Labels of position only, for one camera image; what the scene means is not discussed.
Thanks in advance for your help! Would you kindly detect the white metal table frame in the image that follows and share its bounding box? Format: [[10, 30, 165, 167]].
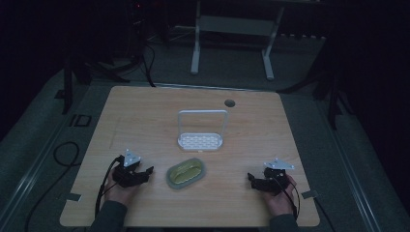
[[190, 0, 286, 82]]

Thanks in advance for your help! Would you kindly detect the hand-held gripper black cable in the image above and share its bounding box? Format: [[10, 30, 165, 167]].
[[94, 155, 126, 218], [273, 177, 302, 220]]

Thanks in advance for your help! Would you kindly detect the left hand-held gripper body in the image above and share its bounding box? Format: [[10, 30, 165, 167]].
[[111, 148, 143, 189]]

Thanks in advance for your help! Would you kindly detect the black floor cable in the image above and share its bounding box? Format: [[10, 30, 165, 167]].
[[23, 140, 81, 232]]

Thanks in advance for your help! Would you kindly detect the left hand-held gripper black cable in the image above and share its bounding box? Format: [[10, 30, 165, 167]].
[[94, 155, 126, 218]]

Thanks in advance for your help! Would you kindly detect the white drain rack with handle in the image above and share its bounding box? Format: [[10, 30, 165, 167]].
[[176, 109, 229, 153]]

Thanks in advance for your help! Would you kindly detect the person's left hand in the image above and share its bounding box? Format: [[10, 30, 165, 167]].
[[103, 168, 140, 208]]

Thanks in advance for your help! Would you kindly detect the black cable from rack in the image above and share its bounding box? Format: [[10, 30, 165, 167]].
[[140, 42, 158, 89]]

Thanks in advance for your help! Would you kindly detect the dark equipment rack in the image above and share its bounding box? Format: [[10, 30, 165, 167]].
[[126, 0, 150, 66]]

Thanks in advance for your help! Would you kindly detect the person's right hand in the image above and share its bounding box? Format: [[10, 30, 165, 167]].
[[262, 175, 298, 218]]

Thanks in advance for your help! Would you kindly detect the right hand-held gripper black cable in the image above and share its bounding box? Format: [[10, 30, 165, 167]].
[[273, 177, 302, 220]]

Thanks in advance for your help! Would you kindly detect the grey oval dish yellow-green inside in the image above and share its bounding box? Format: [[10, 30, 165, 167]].
[[165, 157, 207, 190]]

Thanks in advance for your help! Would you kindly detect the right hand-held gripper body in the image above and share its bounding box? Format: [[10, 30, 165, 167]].
[[256, 158, 296, 196]]

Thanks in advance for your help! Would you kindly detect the black tripod stand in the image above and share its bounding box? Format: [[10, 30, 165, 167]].
[[276, 64, 354, 131], [60, 52, 132, 116]]

